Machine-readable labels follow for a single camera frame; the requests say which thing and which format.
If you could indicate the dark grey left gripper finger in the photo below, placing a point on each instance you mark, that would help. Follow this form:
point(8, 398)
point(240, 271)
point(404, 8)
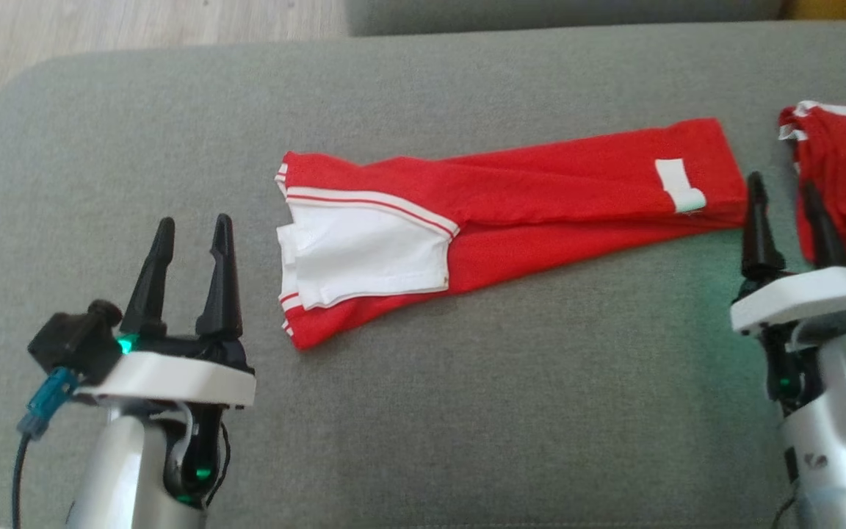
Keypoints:
point(150, 286)
point(221, 286)

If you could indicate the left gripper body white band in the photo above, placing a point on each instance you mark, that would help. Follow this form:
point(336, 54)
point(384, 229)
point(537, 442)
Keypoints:
point(173, 378)

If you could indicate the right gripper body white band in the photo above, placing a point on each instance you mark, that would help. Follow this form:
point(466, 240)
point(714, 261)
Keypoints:
point(805, 297)

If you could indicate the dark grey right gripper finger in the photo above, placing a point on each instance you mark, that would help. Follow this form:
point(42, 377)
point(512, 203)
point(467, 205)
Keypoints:
point(759, 235)
point(823, 231)

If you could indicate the red white basketball jersey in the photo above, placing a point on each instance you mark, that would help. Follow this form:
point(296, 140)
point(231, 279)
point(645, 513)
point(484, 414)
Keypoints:
point(540, 184)

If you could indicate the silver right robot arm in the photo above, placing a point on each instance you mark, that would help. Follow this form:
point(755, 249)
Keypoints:
point(841, 441)

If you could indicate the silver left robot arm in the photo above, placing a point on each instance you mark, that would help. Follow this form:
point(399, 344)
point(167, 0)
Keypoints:
point(118, 477)

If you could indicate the large yellow sofa back cushion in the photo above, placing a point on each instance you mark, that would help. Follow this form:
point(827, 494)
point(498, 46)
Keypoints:
point(841, 7)

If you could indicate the wide grey sofa chaise cushion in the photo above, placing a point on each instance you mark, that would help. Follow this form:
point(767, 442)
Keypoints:
point(467, 411)

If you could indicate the grey sofa seat cushion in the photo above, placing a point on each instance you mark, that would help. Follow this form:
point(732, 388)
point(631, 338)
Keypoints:
point(540, 15)

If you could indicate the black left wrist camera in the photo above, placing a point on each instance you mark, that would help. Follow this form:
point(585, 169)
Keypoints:
point(74, 342)

